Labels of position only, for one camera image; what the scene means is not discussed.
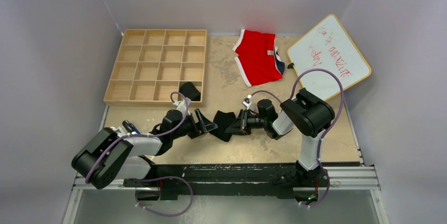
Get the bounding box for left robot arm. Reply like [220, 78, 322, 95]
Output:
[71, 109, 218, 189]

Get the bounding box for red white blue underwear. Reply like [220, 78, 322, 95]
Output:
[232, 29, 286, 87]

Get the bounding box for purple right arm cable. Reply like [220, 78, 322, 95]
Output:
[246, 68, 346, 209]

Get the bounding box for plain black underwear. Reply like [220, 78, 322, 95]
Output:
[210, 110, 236, 142]

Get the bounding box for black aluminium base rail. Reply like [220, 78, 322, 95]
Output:
[71, 161, 380, 202]

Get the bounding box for wooden compartment tray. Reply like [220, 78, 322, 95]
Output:
[103, 29, 207, 107]

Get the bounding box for white board with wooden frame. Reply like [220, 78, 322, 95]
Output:
[287, 14, 372, 90]

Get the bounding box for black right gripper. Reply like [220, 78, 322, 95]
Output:
[226, 108, 267, 135]

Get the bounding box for black striped underwear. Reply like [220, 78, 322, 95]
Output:
[179, 82, 201, 101]

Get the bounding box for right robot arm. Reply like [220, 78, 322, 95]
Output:
[225, 88, 335, 186]

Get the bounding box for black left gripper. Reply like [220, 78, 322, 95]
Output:
[171, 109, 216, 140]

